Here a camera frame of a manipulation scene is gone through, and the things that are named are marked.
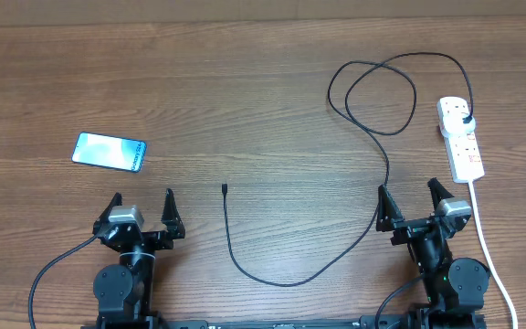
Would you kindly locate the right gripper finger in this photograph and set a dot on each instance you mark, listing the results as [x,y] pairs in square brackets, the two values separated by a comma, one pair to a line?
[440,196]
[388,213]

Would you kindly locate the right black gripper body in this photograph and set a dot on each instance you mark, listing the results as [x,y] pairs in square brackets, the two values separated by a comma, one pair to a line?
[409,229]

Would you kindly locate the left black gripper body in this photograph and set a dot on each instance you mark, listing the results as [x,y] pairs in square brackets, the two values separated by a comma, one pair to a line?
[155,241]

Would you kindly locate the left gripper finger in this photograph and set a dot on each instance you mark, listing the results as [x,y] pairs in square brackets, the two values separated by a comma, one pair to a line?
[115,201]
[171,217]

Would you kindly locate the Samsung Galaxy smartphone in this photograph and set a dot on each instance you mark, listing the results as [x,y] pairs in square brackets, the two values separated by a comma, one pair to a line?
[109,152]

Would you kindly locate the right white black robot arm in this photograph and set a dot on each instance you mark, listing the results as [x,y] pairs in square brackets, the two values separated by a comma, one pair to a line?
[454,288]

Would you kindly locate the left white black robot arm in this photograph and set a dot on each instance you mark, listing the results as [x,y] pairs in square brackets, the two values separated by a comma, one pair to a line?
[125,290]

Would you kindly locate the white charger plug adapter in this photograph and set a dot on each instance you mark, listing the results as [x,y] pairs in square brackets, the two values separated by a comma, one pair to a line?
[454,125]

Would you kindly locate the white power strip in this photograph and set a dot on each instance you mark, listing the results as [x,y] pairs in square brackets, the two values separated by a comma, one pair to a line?
[462,151]

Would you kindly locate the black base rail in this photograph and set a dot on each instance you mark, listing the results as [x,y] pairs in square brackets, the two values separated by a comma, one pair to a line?
[364,322]

